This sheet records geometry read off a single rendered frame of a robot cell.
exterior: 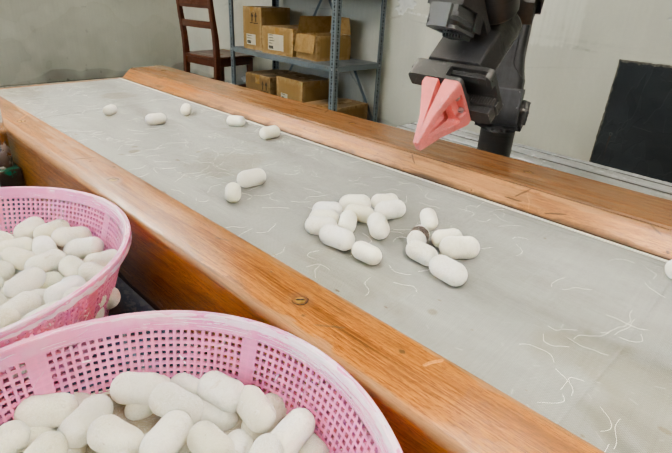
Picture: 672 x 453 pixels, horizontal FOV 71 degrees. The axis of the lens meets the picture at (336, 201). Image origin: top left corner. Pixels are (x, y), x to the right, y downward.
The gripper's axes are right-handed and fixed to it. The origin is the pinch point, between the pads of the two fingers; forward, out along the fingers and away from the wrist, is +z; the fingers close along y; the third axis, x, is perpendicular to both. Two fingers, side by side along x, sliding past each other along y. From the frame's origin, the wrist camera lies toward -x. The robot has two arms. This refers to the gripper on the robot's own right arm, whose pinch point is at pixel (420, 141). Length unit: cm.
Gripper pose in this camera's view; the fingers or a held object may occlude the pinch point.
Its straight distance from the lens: 55.1
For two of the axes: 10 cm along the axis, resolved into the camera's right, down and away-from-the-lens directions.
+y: 7.3, 3.1, -6.1
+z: -5.5, 8.0, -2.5
